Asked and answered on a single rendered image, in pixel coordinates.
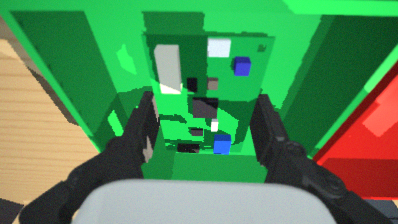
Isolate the green bin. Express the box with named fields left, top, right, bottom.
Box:
left=0, top=0, right=398, bottom=183

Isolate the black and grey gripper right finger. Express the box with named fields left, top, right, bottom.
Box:
left=249, top=94, right=393, bottom=224

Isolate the green circuit board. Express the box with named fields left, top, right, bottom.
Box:
left=141, top=34, right=276, bottom=154

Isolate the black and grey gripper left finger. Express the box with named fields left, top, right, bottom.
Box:
left=18, top=91, right=161, bottom=224

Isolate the red bin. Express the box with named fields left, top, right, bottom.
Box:
left=312, top=59, right=398, bottom=200

